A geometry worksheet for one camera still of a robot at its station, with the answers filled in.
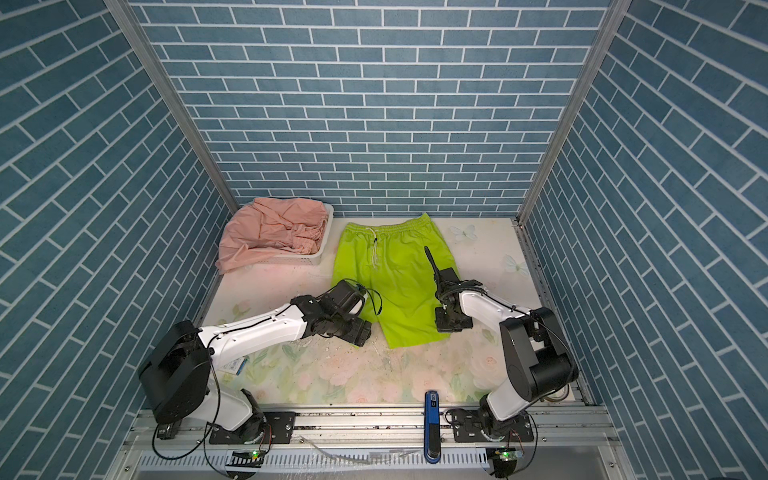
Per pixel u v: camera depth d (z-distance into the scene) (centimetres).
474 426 74
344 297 67
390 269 102
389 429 75
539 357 46
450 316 78
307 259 100
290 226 115
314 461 70
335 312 65
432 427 72
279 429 74
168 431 71
